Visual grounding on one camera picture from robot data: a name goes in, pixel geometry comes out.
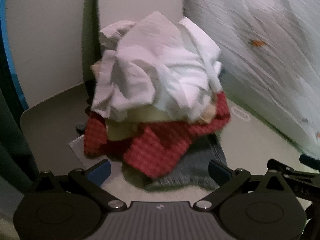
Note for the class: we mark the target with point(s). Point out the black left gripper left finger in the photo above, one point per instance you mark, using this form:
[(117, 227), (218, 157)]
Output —
[(86, 183)]

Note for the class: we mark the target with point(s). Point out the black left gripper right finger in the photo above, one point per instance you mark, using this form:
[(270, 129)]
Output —
[(229, 182)]

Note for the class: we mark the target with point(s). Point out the white shirt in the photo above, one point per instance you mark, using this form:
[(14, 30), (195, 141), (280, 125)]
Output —
[(157, 39)]

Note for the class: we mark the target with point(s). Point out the blue denim jeans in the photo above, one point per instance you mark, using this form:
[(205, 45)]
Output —
[(192, 169)]

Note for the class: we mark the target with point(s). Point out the green checked bed sheet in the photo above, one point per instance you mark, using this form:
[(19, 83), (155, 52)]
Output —
[(49, 127)]

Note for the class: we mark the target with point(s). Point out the red knitted garment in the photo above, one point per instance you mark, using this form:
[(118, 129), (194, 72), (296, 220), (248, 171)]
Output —
[(155, 148)]

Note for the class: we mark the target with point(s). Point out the beige garment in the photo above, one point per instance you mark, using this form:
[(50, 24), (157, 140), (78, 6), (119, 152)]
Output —
[(140, 122)]

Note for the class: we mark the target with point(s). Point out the light blue carrot-print quilt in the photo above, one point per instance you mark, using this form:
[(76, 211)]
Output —
[(270, 54)]

